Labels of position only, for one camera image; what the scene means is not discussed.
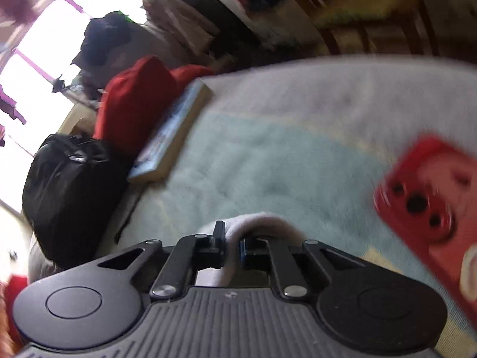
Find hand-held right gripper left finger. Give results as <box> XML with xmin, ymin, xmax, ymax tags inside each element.
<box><xmin>97</xmin><ymin>221</ymin><xmax>226</xmax><ymax>300</ymax></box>

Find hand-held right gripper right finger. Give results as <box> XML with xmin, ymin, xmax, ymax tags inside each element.
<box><xmin>238</xmin><ymin>237</ymin><xmax>368</xmax><ymax>300</ymax></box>

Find red phone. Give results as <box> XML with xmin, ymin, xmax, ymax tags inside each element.
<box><xmin>373</xmin><ymin>133</ymin><xmax>477</xmax><ymax>314</ymax></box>

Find hanging dark garment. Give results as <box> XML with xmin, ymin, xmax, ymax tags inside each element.
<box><xmin>72</xmin><ymin>11</ymin><xmax>132</xmax><ymax>66</ymax></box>

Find pink and white sweater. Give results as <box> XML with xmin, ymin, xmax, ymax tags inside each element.
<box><xmin>196</xmin><ymin>212</ymin><xmax>307</xmax><ymax>288</ymax></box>

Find red cushion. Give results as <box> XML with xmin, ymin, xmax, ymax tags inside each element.
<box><xmin>93</xmin><ymin>55</ymin><xmax>215</xmax><ymax>154</ymax></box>

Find wooden chair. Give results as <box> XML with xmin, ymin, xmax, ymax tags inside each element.
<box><xmin>268</xmin><ymin>0</ymin><xmax>441</xmax><ymax>57</ymax></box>

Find thick paperback book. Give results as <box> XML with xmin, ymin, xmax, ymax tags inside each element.
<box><xmin>127</xmin><ymin>80</ymin><xmax>214</xmax><ymax>184</ymax></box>

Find black backpack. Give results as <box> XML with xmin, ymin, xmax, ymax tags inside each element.
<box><xmin>22</xmin><ymin>133</ymin><xmax>135</xmax><ymax>270</ymax></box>

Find green plaid blanket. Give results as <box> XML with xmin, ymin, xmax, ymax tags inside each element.
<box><xmin>97</xmin><ymin>55</ymin><xmax>477</xmax><ymax>344</ymax></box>

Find hanging beige jacket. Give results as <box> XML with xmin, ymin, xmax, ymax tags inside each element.
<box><xmin>143</xmin><ymin>0</ymin><xmax>221</xmax><ymax>57</ymax></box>

